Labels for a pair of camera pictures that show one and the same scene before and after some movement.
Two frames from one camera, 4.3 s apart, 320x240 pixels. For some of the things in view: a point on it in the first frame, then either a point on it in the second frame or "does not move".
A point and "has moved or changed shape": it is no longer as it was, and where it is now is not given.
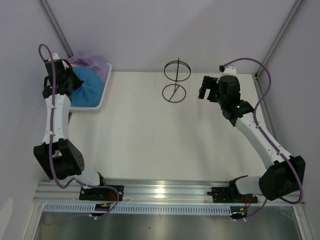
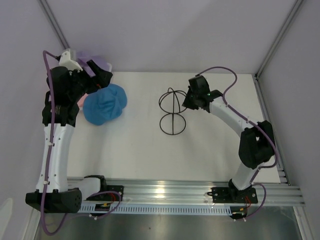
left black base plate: x=101 y=194 does not move
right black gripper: x=208 y=83 → x=186 y=102
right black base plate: x=222 y=194 does not move
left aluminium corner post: x=54 y=23 does not move
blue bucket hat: x=90 y=93 has moved or changed shape
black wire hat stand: x=177 y=71 → x=172 y=102
